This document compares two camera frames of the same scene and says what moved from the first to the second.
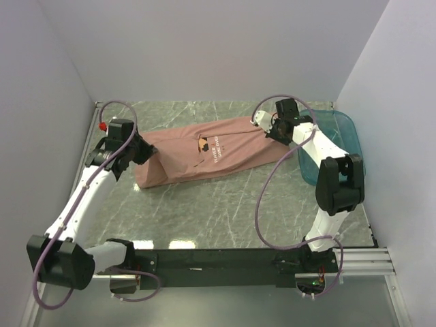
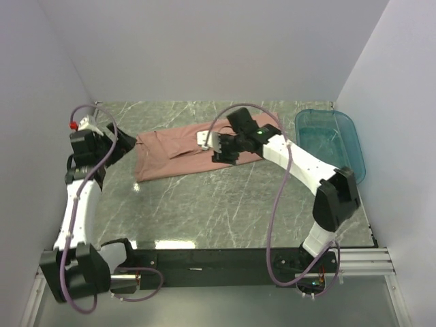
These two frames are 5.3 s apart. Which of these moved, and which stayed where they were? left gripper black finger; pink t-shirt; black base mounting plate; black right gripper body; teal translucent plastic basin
Moved: pink t-shirt; left gripper black finger; black right gripper body
Stayed: teal translucent plastic basin; black base mounting plate
